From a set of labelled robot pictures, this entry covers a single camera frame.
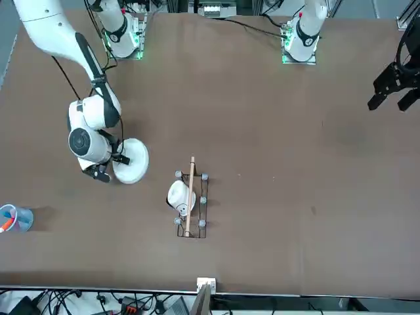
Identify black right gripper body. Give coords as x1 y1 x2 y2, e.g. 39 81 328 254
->
97 129 121 158

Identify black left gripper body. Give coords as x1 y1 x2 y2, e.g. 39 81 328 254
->
373 61 420 96

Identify white plastic plate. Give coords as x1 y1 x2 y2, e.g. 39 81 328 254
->
112 137 148 180

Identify pale blue plastic plate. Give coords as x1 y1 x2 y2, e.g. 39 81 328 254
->
113 144 150 185

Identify white mug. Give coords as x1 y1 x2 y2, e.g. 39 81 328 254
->
166 179 197 217

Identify translucent blue pen cup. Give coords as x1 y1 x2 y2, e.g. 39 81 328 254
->
0 203 35 233

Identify orange black device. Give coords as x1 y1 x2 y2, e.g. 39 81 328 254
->
121 297 138 313

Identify black box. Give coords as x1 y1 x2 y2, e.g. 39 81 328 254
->
8 297 34 315

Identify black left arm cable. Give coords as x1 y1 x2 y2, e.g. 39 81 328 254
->
395 22 420 70

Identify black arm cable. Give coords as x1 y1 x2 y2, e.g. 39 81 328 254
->
395 22 420 70
51 54 127 157

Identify black wire mug rack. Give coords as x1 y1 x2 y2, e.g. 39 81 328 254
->
173 156 211 240

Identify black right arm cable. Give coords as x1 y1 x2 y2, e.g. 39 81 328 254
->
51 54 127 157

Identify black left base cable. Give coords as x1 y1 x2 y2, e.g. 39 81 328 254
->
209 16 288 39

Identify aluminium frame post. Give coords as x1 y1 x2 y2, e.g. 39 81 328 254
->
192 277 218 315

